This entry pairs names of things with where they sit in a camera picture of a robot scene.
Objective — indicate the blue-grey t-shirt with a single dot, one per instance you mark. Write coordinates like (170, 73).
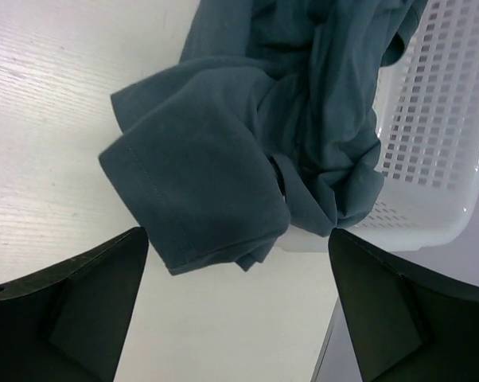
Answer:
(266, 122)

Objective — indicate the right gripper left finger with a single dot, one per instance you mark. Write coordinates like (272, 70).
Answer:
(69, 321)

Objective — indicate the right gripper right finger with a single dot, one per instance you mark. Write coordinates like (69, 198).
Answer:
(406, 322)

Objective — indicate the white plastic basket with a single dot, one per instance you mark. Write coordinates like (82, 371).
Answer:
(377, 131)

